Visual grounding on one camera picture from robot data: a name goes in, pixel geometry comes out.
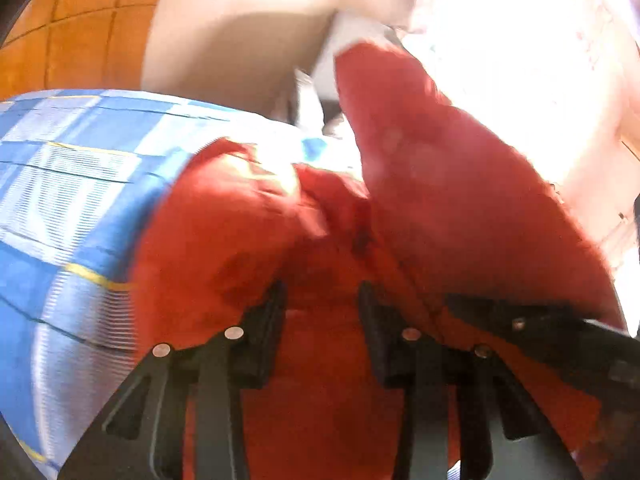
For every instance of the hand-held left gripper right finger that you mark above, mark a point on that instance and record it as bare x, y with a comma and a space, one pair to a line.
380, 340

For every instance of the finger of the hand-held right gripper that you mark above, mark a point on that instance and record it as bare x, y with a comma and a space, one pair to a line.
540, 330

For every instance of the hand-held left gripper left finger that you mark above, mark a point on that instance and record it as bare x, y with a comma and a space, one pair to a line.
265, 340

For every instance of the orange down jacket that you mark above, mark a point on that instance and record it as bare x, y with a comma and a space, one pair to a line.
450, 185

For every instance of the blue plaid bed sheet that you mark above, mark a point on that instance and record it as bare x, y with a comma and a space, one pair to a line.
75, 200

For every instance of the orange wooden wardrobe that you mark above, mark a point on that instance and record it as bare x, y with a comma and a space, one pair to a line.
75, 30

